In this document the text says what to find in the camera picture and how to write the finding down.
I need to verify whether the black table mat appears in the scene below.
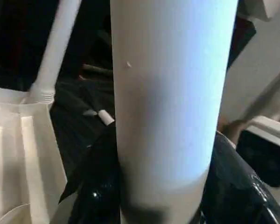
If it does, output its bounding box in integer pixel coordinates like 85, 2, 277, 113
48, 79, 119, 210

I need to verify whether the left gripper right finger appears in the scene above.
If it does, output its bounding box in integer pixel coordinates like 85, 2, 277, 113
199, 130, 280, 224

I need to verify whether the white plastic table top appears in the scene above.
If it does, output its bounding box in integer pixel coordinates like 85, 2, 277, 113
0, 85, 69, 224

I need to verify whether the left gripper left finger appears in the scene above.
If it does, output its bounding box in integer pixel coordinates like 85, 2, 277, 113
59, 121, 122, 224

